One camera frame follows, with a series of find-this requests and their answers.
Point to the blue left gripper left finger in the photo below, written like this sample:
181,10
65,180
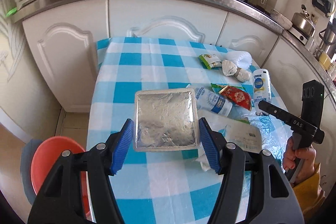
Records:
121,146

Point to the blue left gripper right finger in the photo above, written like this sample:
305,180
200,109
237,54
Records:
212,150

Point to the square foil-lidded plastic tray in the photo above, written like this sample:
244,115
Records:
165,120

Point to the white Magicday yogurt bottle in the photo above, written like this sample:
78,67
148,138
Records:
211,101

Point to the red snack wrapper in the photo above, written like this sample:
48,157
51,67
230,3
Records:
237,96

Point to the yellow sleeve forearm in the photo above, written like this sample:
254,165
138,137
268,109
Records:
310,195

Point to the red plastic trash bucket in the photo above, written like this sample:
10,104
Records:
61,188

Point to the white kitchen cabinets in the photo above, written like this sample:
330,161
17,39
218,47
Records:
62,39

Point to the right hand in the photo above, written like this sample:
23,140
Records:
305,155

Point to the clear plastic bag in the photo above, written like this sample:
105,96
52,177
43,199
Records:
250,132

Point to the crumpled white tissue wad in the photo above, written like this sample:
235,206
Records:
230,69

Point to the green white snack packet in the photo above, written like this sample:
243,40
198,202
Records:
210,61

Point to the blue stool cushion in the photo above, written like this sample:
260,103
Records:
28,152

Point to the stainless steel kettle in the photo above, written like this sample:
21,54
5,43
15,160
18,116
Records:
302,22

